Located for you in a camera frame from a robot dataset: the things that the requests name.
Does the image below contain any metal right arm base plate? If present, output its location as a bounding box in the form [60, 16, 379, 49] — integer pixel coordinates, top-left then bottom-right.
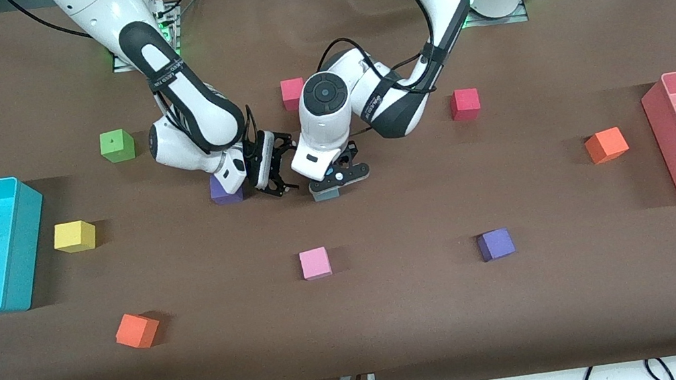
[102, 0, 190, 75]

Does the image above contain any yellow foam cube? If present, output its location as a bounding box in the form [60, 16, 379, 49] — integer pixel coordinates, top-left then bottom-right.
[51, 218, 99, 255]

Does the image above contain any light blue foam cube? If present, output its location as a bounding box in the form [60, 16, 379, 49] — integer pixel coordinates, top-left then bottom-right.
[311, 185, 341, 204]

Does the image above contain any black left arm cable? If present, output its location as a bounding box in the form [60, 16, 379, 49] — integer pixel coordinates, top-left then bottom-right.
[315, 23, 451, 112]

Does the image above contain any deep pink foam cube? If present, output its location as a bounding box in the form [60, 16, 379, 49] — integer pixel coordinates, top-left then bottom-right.
[280, 77, 308, 113]

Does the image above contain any brown table cover sheet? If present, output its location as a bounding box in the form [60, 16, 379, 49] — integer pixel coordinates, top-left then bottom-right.
[0, 0, 676, 380]

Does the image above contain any green foam cube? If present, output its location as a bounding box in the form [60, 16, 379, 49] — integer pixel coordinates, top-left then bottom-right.
[97, 127, 138, 165]

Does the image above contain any orange foam cube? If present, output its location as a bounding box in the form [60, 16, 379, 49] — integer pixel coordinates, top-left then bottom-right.
[112, 309, 164, 353]
[583, 125, 632, 166]

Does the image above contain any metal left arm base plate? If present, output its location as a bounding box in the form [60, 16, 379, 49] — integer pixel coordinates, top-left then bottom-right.
[462, 0, 532, 31]

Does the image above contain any red foam cube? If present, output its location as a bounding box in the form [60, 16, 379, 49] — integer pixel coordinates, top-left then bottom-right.
[448, 87, 482, 123]

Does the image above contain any purple foam cube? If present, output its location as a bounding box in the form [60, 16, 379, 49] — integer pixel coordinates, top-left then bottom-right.
[207, 170, 245, 208]
[476, 226, 518, 263]

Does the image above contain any light pink foam cube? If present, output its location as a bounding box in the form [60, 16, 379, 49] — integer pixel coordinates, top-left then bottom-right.
[298, 246, 333, 282]

